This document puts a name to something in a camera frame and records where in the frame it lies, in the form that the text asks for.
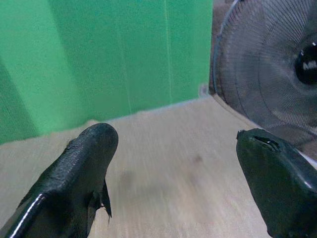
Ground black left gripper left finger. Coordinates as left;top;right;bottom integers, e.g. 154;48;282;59
0;122;119;238

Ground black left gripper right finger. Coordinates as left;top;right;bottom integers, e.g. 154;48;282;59
236;128;317;238

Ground grey electric fan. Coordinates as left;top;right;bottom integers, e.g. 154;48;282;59
212;0;317;147

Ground green curtain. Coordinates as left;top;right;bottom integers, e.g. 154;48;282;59
0;0;214;145

